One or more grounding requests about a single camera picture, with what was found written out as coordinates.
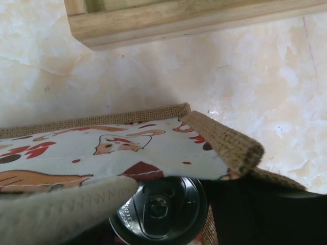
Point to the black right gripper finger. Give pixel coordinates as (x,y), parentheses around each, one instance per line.
(252,211)

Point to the wooden clothes rack frame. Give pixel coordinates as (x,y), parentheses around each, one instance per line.
(102,25)

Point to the red soda can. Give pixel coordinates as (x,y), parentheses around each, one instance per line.
(170,210)

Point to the patterned canvas tote bag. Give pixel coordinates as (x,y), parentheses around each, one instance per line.
(62,181)

